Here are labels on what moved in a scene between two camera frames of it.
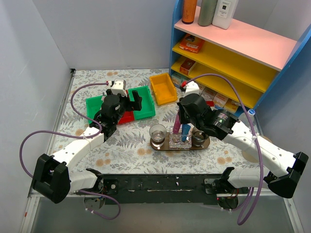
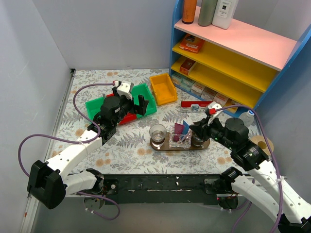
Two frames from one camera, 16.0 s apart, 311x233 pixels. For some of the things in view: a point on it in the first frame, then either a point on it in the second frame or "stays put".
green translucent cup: (198, 139) stays put
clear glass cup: (157, 133) stays put
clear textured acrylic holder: (175, 140) stays put
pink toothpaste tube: (178, 124) → (178, 130)
